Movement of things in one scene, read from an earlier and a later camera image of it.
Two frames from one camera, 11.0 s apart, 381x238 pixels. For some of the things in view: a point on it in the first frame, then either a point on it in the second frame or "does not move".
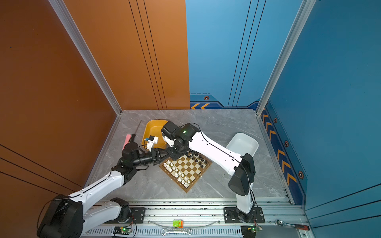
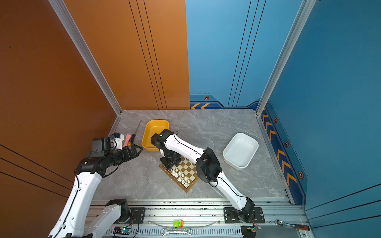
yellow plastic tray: [153, 128] does not move
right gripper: [174, 156] -> [174, 163]
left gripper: [158, 151] -> [128, 156]
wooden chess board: [187, 170] does not move
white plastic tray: [240, 144] does not move
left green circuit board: [122, 230] does not move
